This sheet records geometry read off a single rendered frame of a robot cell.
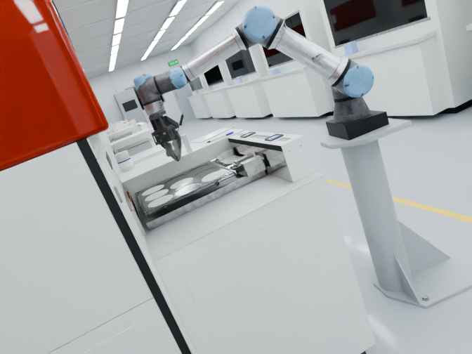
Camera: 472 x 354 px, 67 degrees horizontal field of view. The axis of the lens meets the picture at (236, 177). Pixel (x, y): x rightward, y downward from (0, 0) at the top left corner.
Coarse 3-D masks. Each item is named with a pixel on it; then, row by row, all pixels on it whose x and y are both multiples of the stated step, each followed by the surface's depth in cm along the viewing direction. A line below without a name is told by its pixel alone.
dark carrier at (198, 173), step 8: (200, 168) 159; (208, 168) 154; (216, 168) 148; (176, 176) 160; (184, 176) 155; (192, 176) 149; (200, 176) 145; (160, 184) 157; (168, 184) 152; (192, 184) 138; (200, 184) 134; (168, 192) 139; (176, 192) 135; (184, 192) 131; (144, 200) 141; (152, 200) 136; (152, 208) 126
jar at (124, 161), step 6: (126, 150) 182; (114, 156) 180; (120, 156) 179; (126, 156) 180; (120, 162) 180; (126, 162) 180; (132, 162) 183; (120, 168) 182; (126, 168) 181; (132, 168) 182
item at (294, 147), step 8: (232, 136) 169; (256, 136) 151; (264, 136) 145; (288, 136) 129; (296, 136) 124; (272, 144) 127; (280, 144) 122; (288, 144) 121; (296, 144) 122; (304, 144) 123; (288, 152) 121; (296, 152) 122; (304, 152) 124; (288, 160) 122; (296, 160) 123; (304, 160) 124; (296, 168) 123; (304, 168) 124; (312, 168) 126; (296, 176) 124; (304, 176) 125
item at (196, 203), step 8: (256, 176) 142; (232, 184) 139; (240, 184) 140; (208, 192) 138; (216, 192) 137; (224, 192) 138; (192, 200) 135; (200, 200) 135; (208, 200) 136; (176, 208) 134; (184, 208) 133; (192, 208) 135; (160, 216) 131; (168, 216) 132; (176, 216) 133; (152, 224) 130; (160, 224) 131
